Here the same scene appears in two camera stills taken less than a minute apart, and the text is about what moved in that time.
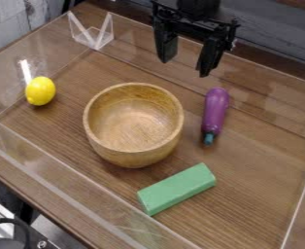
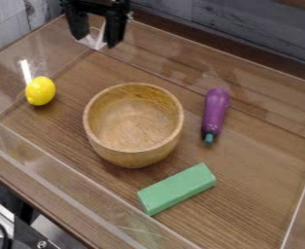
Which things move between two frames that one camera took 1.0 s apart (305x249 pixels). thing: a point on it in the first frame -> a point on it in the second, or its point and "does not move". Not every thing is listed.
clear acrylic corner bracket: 94,37 does not move
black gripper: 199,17 -> 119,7
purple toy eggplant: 216,105 does not move
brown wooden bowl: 134,122 does not move
